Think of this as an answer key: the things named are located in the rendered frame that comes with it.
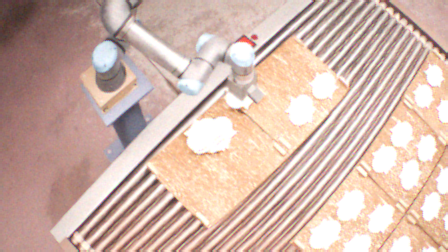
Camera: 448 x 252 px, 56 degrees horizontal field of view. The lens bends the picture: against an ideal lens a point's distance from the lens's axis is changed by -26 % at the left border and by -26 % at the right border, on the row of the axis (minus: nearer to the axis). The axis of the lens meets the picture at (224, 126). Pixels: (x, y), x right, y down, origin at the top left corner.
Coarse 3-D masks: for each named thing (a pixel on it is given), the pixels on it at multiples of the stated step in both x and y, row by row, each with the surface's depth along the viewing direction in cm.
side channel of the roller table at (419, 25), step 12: (384, 0) 238; (396, 0) 235; (396, 12) 237; (408, 12) 232; (408, 24) 235; (420, 24) 229; (420, 36) 234; (432, 36) 226; (432, 48) 232; (444, 48) 223; (444, 60) 228
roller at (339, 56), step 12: (372, 12) 235; (360, 36) 229; (348, 48) 226; (336, 60) 223; (264, 132) 210; (180, 216) 198; (192, 216) 198; (168, 228) 195; (180, 228) 197; (156, 240) 193
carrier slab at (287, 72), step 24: (288, 48) 223; (264, 72) 218; (288, 72) 218; (312, 72) 218; (264, 96) 214; (288, 96) 214; (312, 96) 214; (336, 96) 214; (264, 120) 210; (288, 120) 210; (312, 120) 210
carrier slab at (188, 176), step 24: (240, 120) 210; (168, 144) 207; (240, 144) 206; (264, 144) 206; (168, 168) 203; (192, 168) 203; (216, 168) 203; (240, 168) 203; (264, 168) 202; (192, 192) 199; (216, 192) 199; (240, 192) 199; (216, 216) 195
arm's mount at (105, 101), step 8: (88, 72) 219; (128, 72) 218; (88, 80) 217; (128, 80) 217; (88, 88) 216; (96, 88) 216; (120, 88) 216; (128, 88) 220; (136, 88) 225; (96, 96) 215; (104, 96) 215; (112, 96) 215; (120, 96) 220; (104, 104) 214; (112, 104) 220; (104, 112) 220
